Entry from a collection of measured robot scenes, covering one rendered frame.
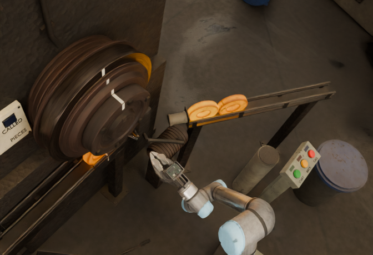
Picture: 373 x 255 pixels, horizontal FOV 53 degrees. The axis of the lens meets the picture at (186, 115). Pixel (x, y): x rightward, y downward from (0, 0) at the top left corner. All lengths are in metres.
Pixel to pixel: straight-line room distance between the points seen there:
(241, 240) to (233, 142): 1.31
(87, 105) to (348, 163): 1.63
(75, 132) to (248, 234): 0.69
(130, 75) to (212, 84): 1.64
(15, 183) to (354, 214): 2.09
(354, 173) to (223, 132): 0.87
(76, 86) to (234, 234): 0.73
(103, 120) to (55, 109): 0.14
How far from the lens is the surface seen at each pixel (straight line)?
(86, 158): 1.61
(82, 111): 1.16
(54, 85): 1.14
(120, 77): 1.19
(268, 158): 2.04
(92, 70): 1.13
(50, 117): 1.17
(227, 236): 1.40
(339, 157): 2.35
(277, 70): 3.08
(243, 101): 1.85
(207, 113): 1.86
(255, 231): 1.41
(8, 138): 1.31
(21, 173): 1.52
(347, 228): 2.73
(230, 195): 1.64
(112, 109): 1.16
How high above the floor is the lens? 2.26
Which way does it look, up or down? 59 degrees down
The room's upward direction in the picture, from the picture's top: 18 degrees clockwise
